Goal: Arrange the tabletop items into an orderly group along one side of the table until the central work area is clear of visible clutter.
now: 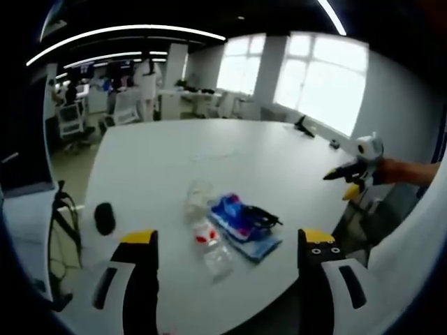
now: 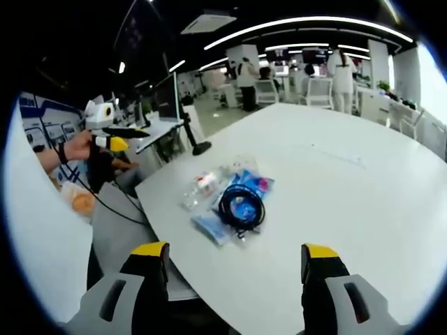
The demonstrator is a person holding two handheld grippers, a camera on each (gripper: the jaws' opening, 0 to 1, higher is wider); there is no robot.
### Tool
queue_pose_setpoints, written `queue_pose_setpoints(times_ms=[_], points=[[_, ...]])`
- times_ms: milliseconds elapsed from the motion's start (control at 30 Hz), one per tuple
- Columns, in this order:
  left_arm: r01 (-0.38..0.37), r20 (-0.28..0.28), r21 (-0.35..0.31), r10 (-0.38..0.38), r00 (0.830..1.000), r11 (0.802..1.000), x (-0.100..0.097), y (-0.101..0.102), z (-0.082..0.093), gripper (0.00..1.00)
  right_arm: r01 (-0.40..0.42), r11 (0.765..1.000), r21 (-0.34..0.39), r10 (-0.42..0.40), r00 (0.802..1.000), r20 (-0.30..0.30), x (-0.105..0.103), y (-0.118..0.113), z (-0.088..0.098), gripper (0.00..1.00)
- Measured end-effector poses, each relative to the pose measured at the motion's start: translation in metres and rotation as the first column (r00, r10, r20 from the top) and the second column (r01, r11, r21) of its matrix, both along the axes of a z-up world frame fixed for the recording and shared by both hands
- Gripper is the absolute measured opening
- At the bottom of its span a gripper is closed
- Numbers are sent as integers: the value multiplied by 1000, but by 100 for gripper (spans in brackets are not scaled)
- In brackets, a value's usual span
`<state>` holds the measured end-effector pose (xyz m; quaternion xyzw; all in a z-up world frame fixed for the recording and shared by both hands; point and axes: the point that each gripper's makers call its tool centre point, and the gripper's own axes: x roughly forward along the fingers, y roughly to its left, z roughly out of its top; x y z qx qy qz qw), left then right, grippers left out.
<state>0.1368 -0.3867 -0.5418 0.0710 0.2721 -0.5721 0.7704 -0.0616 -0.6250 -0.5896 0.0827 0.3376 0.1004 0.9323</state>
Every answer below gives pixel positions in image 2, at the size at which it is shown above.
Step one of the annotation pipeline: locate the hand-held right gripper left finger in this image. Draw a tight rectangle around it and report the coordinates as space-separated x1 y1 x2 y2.
63 241 171 335

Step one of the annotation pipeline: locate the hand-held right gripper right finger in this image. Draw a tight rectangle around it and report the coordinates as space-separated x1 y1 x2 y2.
300 243 402 335

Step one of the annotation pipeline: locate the clear packet with red label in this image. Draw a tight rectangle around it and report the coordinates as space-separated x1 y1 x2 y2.
179 170 228 211

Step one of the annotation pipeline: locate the blue plastic packet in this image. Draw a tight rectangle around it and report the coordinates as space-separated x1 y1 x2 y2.
190 209 238 247

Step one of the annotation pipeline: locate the blue and pink packet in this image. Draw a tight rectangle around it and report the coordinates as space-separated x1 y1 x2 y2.
223 168 275 200

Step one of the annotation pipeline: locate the person's left hand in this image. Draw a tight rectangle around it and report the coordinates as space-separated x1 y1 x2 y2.
64 130 96 161

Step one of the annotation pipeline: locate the white side desk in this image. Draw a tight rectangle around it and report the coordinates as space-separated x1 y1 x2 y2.
134 118 186 165

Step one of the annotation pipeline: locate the computer monitor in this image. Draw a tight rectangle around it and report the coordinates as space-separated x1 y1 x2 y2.
154 71 182 122

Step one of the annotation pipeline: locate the black monitor stand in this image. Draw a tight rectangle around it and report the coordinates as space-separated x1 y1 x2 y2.
182 113 212 156

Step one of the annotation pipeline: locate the orange round object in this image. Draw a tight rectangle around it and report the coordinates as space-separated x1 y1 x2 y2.
59 181 96 221

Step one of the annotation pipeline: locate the white table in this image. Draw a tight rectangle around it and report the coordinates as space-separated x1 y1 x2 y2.
134 103 447 334

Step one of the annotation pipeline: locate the ceiling air conditioner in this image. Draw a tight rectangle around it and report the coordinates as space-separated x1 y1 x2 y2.
179 8 238 36

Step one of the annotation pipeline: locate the white office chair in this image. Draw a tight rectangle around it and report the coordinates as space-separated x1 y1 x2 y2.
300 77 333 110
254 79 280 105

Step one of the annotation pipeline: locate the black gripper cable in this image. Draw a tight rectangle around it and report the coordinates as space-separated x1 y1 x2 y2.
52 144 149 225

